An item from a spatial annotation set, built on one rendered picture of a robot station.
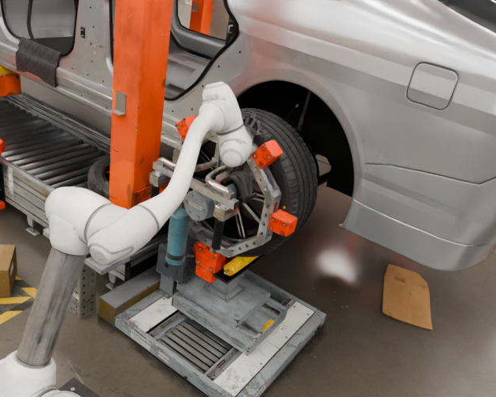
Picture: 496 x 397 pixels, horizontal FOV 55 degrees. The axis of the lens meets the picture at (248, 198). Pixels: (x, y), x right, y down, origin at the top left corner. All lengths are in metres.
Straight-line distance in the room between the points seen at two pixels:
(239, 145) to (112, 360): 1.30
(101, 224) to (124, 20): 0.98
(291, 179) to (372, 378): 1.20
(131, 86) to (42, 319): 1.01
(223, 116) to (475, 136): 0.94
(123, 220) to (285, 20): 1.23
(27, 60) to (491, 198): 2.92
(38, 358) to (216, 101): 0.96
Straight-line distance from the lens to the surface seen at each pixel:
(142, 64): 2.03
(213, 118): 1.57
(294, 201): 1.96
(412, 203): 2.09
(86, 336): 2.57
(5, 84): 4.03
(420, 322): 3.13
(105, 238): 1.30
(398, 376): 2.74
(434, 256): 2.15
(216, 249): 1.86
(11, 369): 1.64
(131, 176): 2.21
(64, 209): 1.41
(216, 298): 2.47
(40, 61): 3.53
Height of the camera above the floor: 1.83
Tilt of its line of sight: 28 degrees down
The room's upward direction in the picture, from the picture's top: 11 degrees clockwise
